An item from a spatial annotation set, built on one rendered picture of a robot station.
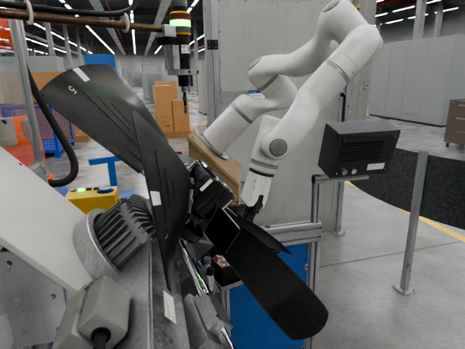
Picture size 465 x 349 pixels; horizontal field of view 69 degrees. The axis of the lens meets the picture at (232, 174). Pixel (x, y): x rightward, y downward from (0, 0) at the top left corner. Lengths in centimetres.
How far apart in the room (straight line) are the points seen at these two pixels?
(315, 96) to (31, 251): 74
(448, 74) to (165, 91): 701
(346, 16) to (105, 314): 100
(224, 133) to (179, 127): 701
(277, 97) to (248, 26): 137
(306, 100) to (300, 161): 201
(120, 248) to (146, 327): 24
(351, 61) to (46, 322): 92
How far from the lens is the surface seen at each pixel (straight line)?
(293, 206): 304
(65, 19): 66
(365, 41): 102
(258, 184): 96
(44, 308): 77
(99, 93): 73
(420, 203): 244
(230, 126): 140
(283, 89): 140
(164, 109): 832
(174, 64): 76
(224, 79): 264
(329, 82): 97
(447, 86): 1031
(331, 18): 115
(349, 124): 137
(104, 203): 118
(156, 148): 46
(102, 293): 51
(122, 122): 72
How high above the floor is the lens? 144
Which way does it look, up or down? 16 degrees down
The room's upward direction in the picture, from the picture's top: 1 degrees counter-clockwise
